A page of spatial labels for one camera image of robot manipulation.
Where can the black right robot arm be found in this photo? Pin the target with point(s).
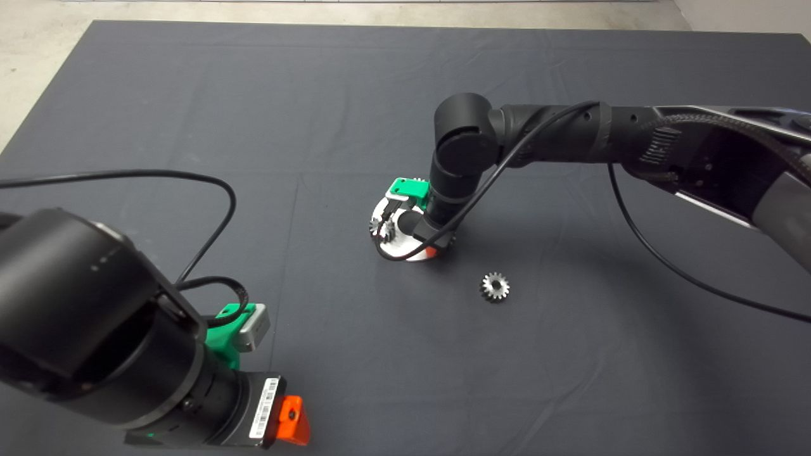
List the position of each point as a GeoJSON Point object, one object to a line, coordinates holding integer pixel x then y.
{"type": "Point", "coordinates": [557, 130]}

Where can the grey camera box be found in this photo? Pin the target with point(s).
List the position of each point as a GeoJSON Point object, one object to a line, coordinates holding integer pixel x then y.
{"type": "Point", "coordinates": [253, 329]}
{"type": "Point", "coordinates": [396, 201]}

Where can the green right camera mount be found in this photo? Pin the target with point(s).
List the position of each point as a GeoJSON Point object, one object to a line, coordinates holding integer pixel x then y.
{"type": "Point", "coordinates": [407, 188]}

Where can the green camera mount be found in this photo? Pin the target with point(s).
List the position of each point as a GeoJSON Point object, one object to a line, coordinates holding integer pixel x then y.
{"type": "Point", "coordinates": [407, 188]}
{"type": "Point", "coordinates": [223, 345]}

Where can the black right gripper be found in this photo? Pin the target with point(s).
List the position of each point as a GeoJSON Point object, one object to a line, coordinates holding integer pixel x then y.
{"type": "Point", "coordinates": [443, 231]}

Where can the grey right camera box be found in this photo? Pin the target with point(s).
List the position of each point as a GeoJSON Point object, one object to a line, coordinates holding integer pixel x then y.
{"type": "Point", "coordinates": [396, 201]}

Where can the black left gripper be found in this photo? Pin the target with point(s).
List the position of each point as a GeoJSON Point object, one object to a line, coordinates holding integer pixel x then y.
{"type": "Point", "coordinates": [255, 408]}

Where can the round metal plate with hole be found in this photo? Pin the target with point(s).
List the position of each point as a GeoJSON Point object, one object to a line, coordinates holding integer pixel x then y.
{"type": "Point", "coordinates": [405, 253]}

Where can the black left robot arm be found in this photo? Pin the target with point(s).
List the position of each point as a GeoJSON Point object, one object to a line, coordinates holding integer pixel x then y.
{"type": "Point", "coordinates": [76, 285]}

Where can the dark grey table cloth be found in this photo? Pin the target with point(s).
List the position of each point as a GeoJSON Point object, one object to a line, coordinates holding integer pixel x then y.
{"type": "Point", "coordinates": [253, 95]}

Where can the grey left camera box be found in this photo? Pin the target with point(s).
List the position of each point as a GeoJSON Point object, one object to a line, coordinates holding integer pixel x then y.
{"type": "Point", "coordinates": [253, 329]}

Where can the green left camera mount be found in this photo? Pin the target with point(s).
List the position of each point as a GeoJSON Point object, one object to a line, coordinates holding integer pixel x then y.
{"type": "Point", "coordinates": [223, 345]}

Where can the small steel gear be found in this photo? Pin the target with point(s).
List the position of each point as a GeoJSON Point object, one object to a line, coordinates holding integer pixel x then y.
{"type": "Point", "coordinates": [379, 226]}
{"type": "Point", "coordinates": [495, 286]}

